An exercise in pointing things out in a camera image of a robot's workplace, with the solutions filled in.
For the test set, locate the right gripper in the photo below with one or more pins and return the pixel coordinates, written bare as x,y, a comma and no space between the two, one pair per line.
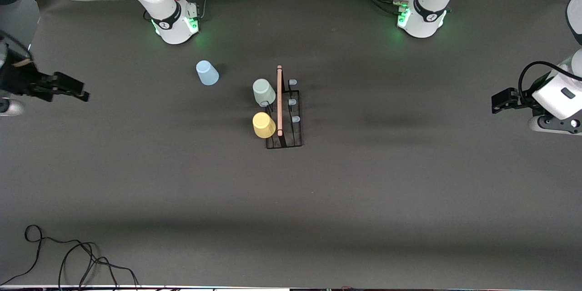
18,80

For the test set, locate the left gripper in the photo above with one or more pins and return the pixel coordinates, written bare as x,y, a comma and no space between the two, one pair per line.
524,98

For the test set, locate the pale green cup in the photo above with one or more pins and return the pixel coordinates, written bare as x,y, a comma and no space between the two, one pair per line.
263,92

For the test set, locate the yellow cup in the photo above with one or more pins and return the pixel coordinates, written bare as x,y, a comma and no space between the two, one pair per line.
263,125

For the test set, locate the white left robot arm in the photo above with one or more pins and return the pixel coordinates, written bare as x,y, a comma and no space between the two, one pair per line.
423,22

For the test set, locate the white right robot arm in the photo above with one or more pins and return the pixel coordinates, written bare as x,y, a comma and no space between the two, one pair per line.
175,27

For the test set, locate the light blue cup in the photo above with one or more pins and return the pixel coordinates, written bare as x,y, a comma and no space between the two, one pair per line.
207,72

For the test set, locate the dark grey table mat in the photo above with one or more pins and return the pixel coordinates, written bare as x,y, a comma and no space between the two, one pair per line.
318,191

